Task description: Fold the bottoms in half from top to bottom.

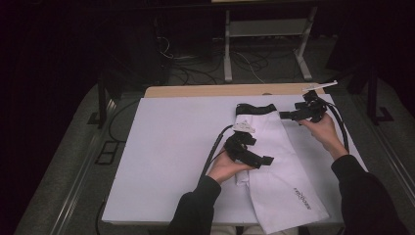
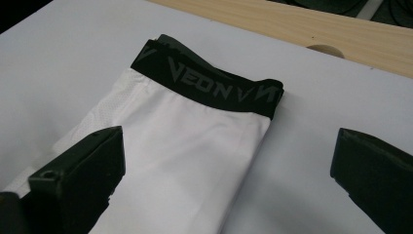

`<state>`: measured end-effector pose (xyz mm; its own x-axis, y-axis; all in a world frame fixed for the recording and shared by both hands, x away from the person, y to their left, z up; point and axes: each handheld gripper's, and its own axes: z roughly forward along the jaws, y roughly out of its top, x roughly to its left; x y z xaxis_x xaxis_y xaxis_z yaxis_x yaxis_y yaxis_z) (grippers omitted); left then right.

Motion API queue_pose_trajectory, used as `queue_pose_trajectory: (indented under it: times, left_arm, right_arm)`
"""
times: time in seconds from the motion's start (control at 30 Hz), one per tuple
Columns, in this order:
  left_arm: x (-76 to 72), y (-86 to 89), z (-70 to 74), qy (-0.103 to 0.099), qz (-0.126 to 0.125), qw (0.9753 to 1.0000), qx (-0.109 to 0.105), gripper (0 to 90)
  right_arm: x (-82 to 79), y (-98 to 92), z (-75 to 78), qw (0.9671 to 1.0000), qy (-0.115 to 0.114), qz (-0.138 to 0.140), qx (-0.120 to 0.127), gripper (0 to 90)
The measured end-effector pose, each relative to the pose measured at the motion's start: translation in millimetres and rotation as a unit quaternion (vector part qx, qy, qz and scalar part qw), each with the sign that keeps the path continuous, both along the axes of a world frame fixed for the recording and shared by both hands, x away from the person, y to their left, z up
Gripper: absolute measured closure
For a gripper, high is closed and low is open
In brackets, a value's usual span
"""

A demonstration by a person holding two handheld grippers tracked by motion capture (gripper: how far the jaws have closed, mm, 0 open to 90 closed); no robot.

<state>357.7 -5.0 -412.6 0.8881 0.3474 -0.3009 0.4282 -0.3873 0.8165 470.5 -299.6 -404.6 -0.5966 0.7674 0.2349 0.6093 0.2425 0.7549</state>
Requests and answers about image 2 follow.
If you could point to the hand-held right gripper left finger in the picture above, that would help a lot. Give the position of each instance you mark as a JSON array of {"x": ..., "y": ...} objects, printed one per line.
[{"x": 78, "y": 182}]

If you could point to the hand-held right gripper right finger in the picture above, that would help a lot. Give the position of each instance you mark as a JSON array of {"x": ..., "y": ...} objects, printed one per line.
[{"x": 380, "y": 175}]

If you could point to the white shorts with black waistband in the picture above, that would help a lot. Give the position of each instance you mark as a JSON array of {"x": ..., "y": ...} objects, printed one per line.
[{"x": 181, "y": 156}]

